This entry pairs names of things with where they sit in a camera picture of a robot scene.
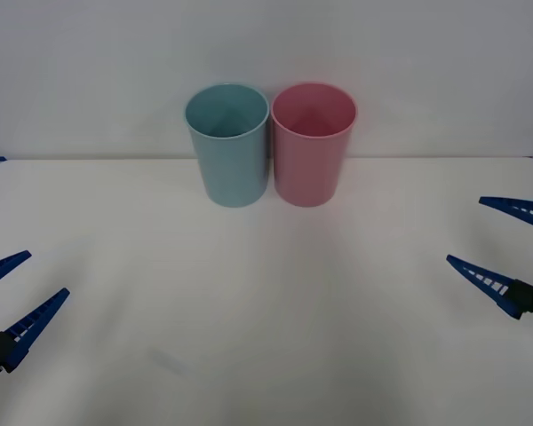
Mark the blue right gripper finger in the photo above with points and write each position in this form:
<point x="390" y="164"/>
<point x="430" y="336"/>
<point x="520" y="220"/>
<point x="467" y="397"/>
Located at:
<point x="524" y="210"/>
<point x="497" y="286"/>

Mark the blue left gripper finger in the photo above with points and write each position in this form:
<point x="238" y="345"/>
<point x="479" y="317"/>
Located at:
<point x="31" y="326"/>
<point x="2" y="267"/>

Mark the pink plastic bin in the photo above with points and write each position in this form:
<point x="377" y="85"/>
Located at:
<point x="308" y="168"/>

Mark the pale blue plastic bin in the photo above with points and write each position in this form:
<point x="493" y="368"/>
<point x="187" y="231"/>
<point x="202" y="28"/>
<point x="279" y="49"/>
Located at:
<point x="231" y="164"/>

